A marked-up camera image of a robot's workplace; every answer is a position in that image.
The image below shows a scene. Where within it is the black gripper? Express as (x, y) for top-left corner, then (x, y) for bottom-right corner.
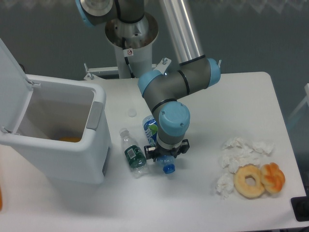
(144, 139), (190, 162)

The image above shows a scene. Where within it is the blue label plastic bottle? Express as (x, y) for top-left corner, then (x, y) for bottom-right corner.
(142, 115), (175, 174)

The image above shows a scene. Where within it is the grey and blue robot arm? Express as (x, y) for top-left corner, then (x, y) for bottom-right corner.
(76, 0), (221, 160)

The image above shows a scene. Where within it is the green label plastic bottle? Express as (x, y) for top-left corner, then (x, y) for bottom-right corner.
(119, 128), (148, 178)

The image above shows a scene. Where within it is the white bottle cap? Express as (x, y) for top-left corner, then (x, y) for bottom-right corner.
(127, 108), (137, 117)

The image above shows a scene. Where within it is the small crumpled white tissue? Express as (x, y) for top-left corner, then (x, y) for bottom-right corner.
(215, 173), (234, 199)

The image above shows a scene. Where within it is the large crumpled white tissue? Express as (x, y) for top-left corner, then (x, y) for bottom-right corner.
(219, 136), (275, 174)

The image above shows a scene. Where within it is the orange object inside bin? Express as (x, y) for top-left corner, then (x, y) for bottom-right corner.
(59, 137), (81, 143)

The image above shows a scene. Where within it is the orange glazed bread roll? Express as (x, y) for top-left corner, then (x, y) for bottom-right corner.
(260, 162), (285, 194)

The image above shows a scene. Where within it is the white open trash bin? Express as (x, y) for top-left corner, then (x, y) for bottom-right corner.
(0, 43), (112, 184)

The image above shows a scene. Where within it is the black device at table edge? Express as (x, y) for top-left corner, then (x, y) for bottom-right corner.
(291, 196), (309, 222)

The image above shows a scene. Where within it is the orange object at left edge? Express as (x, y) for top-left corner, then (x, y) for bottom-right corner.
(0, 187), (3, 211)

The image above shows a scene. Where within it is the plain ring donut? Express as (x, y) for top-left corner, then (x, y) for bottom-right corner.
(233, 165), (265, 199)

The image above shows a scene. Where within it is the white frame at right edge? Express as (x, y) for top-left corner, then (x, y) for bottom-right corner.
(286, 83), (309, 130)

